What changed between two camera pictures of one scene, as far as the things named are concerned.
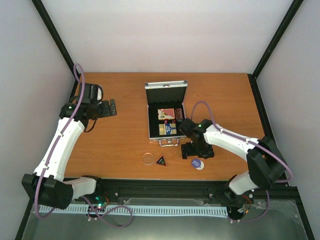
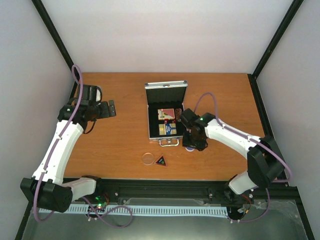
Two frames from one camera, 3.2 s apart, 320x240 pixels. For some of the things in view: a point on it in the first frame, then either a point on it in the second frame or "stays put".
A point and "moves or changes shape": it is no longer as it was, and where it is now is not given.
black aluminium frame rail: (127, 187) stays put
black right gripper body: (198, 149) -> (194, 141)
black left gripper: (107, 112) stays put
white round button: (201, 166) moves or changes shape
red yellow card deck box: (166, 113) stays put
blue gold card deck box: (165, 129) stays put
